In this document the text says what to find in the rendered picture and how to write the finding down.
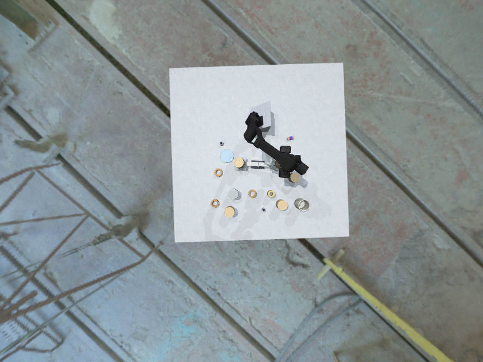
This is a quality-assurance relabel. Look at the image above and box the light blue round disc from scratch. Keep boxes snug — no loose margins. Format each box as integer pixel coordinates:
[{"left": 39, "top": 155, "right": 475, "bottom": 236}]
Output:
[{"left": 220, "top": 149, "right": 234, "bottom": 163}]

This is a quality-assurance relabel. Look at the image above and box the grey balance beam with round pans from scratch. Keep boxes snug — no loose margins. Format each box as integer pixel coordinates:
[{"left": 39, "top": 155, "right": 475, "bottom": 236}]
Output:
[{"left": 234, "top": 158, "right": 279, "bottom": 171}]

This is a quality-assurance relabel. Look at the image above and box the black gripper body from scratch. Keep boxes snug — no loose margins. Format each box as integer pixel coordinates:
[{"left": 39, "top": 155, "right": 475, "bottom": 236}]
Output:
[{"left": 279, "top": 146, "right": 291, "bottom": 178}]

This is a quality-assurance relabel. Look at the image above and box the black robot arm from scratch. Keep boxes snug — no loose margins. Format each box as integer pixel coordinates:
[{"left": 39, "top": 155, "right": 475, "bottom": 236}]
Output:
[{"left": 243, "top": 111, "right": 309, "bottom": 175}]

